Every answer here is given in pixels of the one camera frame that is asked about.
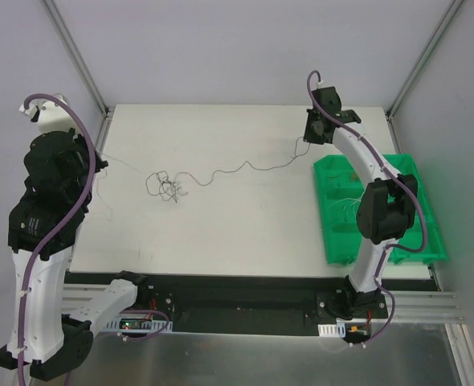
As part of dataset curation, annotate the black thin cable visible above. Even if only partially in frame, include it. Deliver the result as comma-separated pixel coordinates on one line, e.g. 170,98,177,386
180,136,314,188

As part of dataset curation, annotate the orange thin cable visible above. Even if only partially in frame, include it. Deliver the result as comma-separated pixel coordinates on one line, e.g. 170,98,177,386
328,170,365,184

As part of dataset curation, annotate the dark cable bundle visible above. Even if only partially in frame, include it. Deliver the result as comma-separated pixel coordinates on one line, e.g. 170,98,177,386
145,170,190,204

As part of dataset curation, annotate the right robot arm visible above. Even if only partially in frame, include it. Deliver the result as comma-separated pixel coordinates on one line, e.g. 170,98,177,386
304,87,420,320

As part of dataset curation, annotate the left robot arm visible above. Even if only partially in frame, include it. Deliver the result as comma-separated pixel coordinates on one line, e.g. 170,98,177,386
0,129,151,381

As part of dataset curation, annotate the green compartment tray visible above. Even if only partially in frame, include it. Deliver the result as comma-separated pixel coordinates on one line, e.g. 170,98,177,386
313,154,448,265

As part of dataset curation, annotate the aluminium frame post right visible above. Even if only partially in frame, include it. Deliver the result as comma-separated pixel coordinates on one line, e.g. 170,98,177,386
386,0,467,121

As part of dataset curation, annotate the aluminium frame post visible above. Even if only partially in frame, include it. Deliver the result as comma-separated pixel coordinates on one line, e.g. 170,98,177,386
40,0,110,117
386,0,467,121

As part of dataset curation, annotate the aluminium front rail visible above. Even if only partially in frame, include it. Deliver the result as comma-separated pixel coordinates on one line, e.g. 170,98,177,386
393,291,466,324

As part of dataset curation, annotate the white slotted cable duct right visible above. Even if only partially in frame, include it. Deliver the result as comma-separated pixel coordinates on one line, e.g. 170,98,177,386
317,323,346,339

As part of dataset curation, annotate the white slotted cable duct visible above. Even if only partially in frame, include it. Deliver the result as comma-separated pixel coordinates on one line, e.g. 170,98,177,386
317,323,346,339
101,318,173,334

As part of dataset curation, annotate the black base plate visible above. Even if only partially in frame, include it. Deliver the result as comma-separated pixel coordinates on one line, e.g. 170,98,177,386
148,274,387,336

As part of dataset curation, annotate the white slotted cable duct left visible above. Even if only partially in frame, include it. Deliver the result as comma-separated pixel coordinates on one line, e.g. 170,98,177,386
101,318,173,334

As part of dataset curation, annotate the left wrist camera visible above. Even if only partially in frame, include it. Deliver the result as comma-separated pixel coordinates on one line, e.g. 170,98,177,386
19,100,77,134

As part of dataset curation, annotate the aluminium frame post left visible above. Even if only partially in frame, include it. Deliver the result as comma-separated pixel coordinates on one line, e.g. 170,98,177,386
40,0,110,117

